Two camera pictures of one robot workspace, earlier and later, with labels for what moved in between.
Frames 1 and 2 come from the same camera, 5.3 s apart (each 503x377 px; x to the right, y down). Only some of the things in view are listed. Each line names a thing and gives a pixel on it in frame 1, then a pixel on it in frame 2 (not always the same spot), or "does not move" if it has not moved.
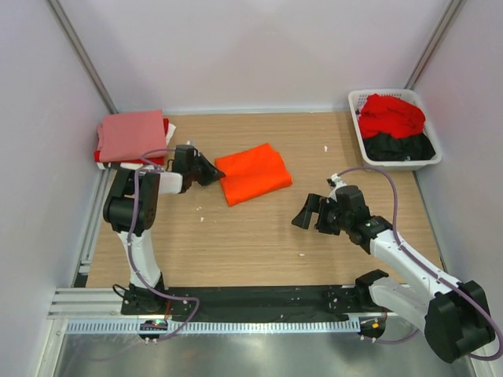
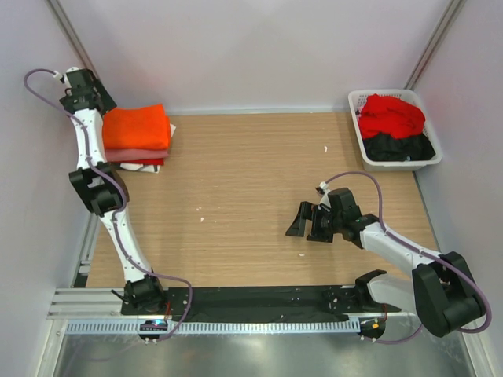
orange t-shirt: x=252 y=173 -> x=136 y=127
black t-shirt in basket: x=388 y=147 does not move
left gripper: x=212 y=173 -> x=98 y=91
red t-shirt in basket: x=391 y=115 does not move
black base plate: x=254 y=303 does not move
